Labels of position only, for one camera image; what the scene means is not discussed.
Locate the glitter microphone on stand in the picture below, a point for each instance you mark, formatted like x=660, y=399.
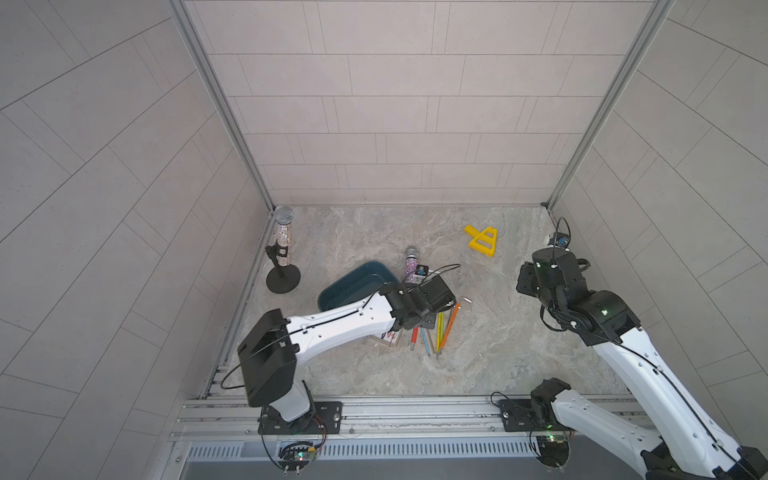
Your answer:
x=283, y=217

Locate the aluminium front rail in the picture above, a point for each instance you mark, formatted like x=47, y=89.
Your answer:
x=228, y=418

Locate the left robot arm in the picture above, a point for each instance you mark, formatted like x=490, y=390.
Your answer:
x=276, y=345

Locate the red hex key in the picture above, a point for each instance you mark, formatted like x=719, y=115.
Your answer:
x=414, y=338

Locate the yellow plastic bracket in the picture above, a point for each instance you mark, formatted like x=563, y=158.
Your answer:
x=482, y=241

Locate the small card box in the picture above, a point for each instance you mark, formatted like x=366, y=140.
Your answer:
x=389, y=339

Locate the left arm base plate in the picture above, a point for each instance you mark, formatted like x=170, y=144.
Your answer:
x=324, y=416

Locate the purple glitter microphone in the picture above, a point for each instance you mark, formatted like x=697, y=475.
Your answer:
x=411, y=263

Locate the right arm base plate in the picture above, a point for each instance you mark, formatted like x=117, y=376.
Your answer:
x=517, y=415

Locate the right circuit board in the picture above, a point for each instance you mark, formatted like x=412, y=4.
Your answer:
x=553, y=451

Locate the black microphone stand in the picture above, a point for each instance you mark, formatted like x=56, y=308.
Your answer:
x=284, y=276

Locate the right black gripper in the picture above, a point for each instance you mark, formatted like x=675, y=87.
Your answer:
x=526, y=271

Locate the left circuit board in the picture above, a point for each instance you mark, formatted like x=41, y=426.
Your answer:
x=296, y=456

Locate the circuit board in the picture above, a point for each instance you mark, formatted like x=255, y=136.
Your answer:
x=553, y=451
x=296, y=456

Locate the teal plastic storage box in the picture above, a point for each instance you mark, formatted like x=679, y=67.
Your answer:
x=356, y=285

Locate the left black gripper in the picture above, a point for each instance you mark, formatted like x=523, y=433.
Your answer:
x=430, y=320

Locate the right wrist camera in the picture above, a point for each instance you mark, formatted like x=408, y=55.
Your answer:
x=560, y=240

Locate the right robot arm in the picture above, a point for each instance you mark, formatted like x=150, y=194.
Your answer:
x=685, y=442

